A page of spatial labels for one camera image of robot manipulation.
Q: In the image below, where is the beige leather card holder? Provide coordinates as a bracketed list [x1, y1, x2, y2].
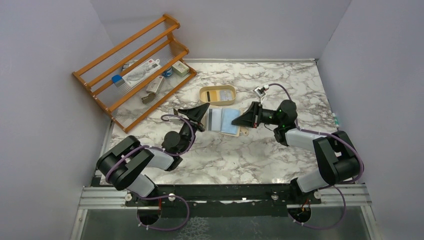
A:
[201, 106, 249, 137]

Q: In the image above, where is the beige oval tray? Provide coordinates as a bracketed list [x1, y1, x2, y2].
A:
[199, 84, 237, 106]

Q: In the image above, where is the orange wooden shelf rack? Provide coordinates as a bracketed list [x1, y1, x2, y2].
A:
[72, 14, 197, 133]

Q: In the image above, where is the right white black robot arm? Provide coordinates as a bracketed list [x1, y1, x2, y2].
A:
[231, 99, 364, 193]

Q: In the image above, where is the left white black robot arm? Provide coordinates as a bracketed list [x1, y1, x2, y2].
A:
[96, 103, 210, 198]

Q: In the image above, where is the grey card with black stripe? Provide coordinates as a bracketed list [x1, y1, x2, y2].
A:
[206, 108, 223, 132]

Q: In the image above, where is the grey blue credit card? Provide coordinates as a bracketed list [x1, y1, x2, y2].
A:
[219, 89, 233, 102]

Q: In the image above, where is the blue white tape roll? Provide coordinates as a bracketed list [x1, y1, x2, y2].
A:
[161, 67, 173, 78]

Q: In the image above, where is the grey white stapler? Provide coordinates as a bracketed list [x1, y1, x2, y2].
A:
[141, 75, 165, 105]

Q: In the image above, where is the white flat package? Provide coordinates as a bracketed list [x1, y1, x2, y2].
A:
[122, 58, 162, 87]

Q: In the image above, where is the blue capped item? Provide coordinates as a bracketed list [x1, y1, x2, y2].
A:
[111, 74, 125, 88]

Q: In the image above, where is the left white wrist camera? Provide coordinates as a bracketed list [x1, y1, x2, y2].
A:
[167, 108, 182, 124]

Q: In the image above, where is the green white wall item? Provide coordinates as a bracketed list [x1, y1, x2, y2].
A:
[332, 112, 340, 129]

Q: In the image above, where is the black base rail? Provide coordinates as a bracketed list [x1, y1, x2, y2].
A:
[89, 177, 322, 220]

